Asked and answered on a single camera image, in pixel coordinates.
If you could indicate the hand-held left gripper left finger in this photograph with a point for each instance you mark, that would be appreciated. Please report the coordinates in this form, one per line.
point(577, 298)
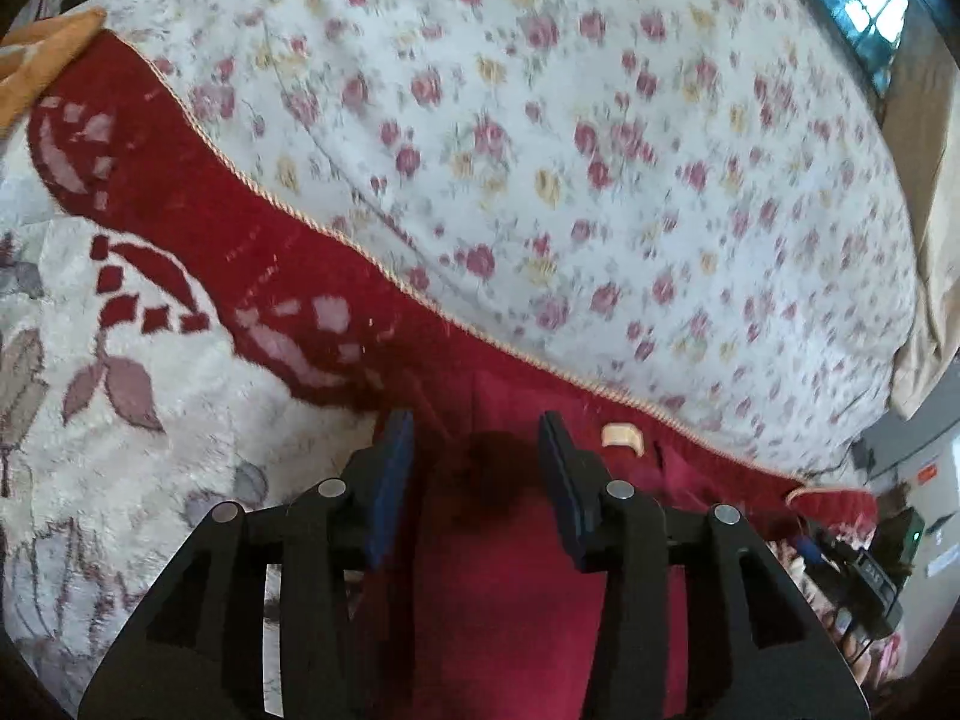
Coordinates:
point(390, 480)

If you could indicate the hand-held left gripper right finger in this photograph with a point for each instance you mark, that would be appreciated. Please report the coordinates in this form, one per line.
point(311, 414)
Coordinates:
point(562, 480)

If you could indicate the dark red fleece garment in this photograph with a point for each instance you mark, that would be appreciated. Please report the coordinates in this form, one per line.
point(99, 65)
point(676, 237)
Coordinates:
point(495, 615)

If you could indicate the red and white plush blanket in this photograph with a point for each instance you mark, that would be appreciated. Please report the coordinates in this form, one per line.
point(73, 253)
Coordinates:
point(150, 390)

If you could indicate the beige curtain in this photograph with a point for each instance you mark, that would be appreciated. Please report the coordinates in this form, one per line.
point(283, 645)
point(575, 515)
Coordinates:
point(930, 255)

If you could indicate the floral bed sheet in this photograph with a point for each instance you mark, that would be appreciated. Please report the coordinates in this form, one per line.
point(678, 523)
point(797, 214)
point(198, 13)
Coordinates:
point(570, 150)

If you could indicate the orange cloth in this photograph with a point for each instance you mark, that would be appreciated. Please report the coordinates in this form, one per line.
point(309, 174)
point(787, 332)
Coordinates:
point(45, 67)

